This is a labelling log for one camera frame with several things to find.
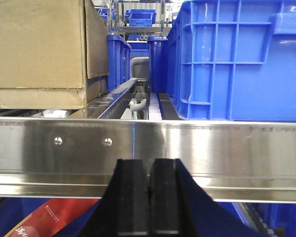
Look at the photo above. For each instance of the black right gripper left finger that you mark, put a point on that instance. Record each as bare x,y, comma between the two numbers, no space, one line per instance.
123,208

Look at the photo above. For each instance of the red printed carton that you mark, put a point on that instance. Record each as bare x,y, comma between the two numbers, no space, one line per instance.
51,217

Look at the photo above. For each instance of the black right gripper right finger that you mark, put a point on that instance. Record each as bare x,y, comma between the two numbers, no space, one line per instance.
179,207

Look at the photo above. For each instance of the white roller track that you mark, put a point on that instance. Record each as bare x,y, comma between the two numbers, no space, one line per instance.
154,112

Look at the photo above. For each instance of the blue crate behind cardboard box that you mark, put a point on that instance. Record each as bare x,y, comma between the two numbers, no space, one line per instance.
119,61

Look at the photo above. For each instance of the large blue plastic crate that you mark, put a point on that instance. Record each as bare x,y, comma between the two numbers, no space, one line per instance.
234,60

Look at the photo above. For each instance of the narrow blue crate centre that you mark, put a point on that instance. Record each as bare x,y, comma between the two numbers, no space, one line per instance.
158,63

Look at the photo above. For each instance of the grey plastic pipe joint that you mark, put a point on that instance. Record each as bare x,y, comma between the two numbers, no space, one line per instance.
137,104

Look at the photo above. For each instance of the brown corrugated cardboard box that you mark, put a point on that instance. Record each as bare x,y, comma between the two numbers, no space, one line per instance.
53,54

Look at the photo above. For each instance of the metal lane divider rail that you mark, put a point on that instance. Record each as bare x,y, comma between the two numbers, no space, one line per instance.
113,104

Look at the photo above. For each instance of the small blue bin far shelf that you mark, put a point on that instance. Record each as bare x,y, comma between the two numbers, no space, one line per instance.
141,17

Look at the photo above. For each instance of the stainless steel shelf rail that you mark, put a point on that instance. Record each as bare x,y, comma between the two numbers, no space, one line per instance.
72,157

